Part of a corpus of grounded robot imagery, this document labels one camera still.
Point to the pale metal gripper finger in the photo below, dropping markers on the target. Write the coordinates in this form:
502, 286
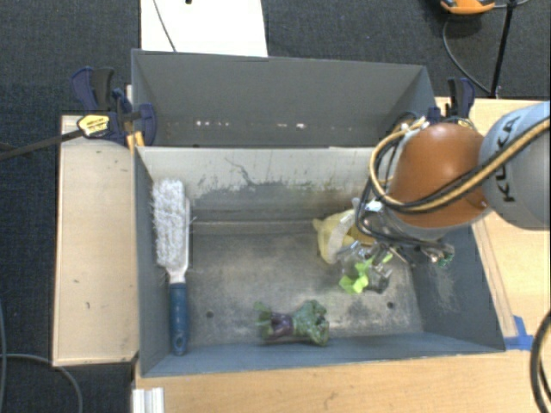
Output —
380, 276
354, 251

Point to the lime green crumpled thing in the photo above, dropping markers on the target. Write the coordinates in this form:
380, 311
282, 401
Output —
354, 281

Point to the yellow cloth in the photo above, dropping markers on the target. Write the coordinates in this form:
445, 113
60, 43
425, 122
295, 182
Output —
331, 232

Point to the grey metal bin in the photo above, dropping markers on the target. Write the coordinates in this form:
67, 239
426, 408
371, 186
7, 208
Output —
267, 256

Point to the green and purple toy vegetable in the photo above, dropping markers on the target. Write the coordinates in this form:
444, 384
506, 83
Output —
297, 326

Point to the pale wood board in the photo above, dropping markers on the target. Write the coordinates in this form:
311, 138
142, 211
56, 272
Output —
97, 252

